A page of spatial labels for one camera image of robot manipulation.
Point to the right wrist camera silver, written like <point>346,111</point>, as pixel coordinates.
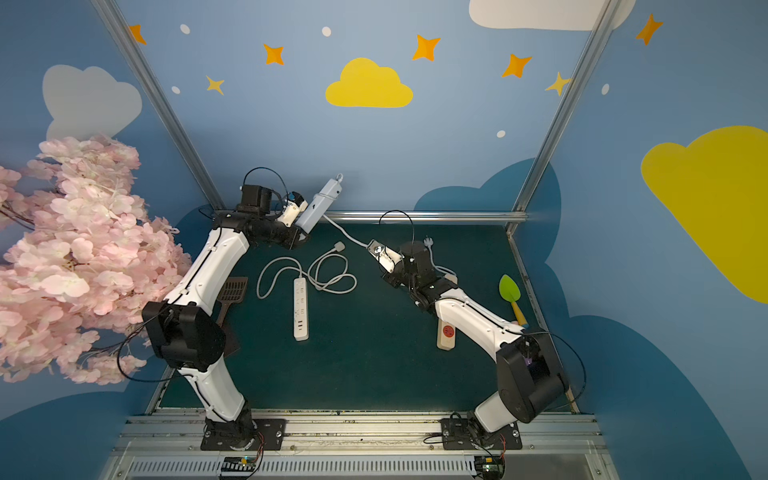
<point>386,257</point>

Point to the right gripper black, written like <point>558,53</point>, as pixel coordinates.
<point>396,274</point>

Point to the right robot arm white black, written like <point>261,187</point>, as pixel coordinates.
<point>529,372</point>

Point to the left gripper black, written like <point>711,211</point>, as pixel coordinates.
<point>294,237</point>

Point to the black slotted spatula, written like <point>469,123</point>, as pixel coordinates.
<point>232,292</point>

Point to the pink cherry blossom tree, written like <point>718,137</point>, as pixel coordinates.
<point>89,260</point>

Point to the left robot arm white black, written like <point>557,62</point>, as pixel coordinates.
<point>183,332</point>

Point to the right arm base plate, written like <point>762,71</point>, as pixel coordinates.
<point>467,434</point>

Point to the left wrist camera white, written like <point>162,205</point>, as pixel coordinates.
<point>295,205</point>

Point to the white power strip usb ports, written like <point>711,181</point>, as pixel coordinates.
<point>342,283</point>

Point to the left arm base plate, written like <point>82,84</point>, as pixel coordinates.
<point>266,434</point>

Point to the green yellow garden trowel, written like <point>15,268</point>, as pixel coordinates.
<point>510,292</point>

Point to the white power strip with cord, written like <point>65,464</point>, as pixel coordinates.
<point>313,212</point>

